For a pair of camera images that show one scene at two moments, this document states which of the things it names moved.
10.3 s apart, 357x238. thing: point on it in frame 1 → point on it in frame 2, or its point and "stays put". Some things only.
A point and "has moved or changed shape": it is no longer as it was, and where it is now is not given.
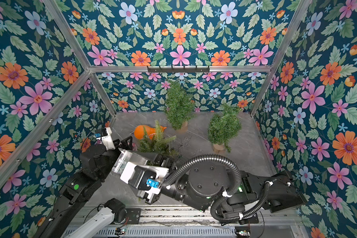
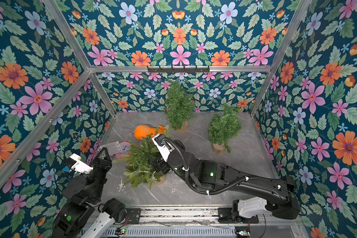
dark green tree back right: [224, 126] stays put
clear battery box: [136, 158] has moved or changed shape
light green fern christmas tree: [156, 144] has moved or changed shape
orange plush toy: [142, 131] stays put
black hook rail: [177, 70] stays put
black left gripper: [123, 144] → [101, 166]
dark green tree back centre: [180, 106] stays put
